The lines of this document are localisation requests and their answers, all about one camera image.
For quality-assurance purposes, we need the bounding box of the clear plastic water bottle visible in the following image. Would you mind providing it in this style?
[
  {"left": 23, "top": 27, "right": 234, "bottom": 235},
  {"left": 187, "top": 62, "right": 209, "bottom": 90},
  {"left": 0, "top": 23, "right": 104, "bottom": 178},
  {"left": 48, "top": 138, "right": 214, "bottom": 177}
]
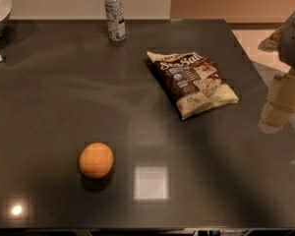
[{"left": 104, "top": 0, "right": 126, "bottom": 41}]

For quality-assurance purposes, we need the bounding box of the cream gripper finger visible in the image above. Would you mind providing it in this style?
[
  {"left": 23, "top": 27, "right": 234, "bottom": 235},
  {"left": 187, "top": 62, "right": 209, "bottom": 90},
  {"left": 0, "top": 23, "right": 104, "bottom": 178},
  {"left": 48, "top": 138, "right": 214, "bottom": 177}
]
[
  {"left": 266, "top": 67, "right": 295, "bottom": 113},
  {"left": 259, "top": 102, "right": 291, "bottom": 134}
]

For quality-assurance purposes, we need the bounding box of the brown sea salt chip bag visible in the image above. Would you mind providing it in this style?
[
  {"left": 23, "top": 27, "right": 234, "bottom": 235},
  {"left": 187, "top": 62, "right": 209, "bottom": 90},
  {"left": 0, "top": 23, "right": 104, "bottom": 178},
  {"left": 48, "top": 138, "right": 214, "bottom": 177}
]
[{"left": 147, "top": 51, "right": 239, "bottom": 120}]

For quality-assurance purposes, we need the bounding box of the orange fruit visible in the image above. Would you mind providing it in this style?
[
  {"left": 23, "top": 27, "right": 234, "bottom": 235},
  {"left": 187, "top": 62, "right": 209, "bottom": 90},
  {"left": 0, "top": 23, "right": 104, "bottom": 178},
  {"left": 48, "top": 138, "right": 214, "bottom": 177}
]
[{"left": 79, "top": 143, "right": 114, "bottom": 179}]

